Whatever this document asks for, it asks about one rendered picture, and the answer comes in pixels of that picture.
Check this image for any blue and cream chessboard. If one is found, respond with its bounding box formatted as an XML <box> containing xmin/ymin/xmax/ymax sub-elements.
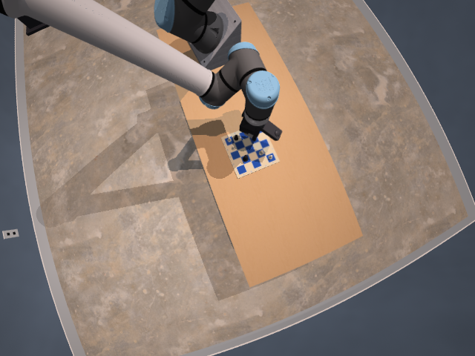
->
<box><xmin>221</xmin><ymin>131</ymin><xmax>280</xmax><ymax>179</ymax></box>

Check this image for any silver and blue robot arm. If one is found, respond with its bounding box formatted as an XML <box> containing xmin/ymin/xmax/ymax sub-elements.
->
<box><xmin>0</xmin><ymin>0</ymin><xmax>282</xmax><ymax>141</ymax></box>

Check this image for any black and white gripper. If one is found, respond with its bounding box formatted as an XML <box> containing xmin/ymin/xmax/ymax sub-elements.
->
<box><xmin>239</xmin><ymin>111</ymin><xmax>260</xmax><ymax>141</ymax></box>

